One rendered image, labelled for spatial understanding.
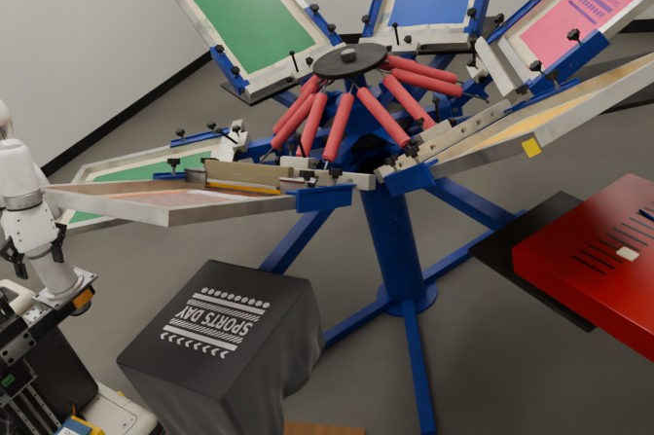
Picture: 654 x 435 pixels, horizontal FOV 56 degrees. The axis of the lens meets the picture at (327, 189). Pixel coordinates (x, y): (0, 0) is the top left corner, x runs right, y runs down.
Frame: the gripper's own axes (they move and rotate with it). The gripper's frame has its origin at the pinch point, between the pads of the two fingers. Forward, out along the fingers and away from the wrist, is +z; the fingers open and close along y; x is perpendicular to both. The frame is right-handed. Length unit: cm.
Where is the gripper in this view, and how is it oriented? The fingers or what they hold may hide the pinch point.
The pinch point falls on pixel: (40, 266)
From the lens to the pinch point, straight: 158.3
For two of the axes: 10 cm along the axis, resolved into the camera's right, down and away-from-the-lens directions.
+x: 8.4, 0.9, -5.3
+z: 0.9, 9.5, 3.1
